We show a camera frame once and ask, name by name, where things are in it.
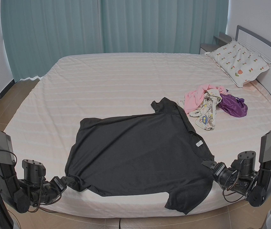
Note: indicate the blue-green curtain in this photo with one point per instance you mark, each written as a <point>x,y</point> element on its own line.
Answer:
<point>161,20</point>
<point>49,32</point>

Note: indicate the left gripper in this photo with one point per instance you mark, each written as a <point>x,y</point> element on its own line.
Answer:
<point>58,185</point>

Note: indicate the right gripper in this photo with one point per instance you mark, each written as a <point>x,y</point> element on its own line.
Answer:
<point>222,174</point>

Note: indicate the bed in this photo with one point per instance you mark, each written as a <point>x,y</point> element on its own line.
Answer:
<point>114,80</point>

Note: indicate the purple garment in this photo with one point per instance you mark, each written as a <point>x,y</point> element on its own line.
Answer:
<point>233,106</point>

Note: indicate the grey bedside table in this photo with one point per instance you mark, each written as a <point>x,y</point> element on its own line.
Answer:
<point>208,48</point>

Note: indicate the white printed pillow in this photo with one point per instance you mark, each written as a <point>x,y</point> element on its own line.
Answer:
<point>238,61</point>

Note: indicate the black T-shirt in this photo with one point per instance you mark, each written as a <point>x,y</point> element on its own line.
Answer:
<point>137,151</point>

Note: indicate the white printed garment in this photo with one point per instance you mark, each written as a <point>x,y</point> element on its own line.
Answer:
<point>207,120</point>

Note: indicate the pink garment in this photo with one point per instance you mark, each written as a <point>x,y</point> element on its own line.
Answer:
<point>192,102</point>

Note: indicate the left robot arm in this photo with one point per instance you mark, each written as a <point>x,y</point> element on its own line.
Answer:
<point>4,175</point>

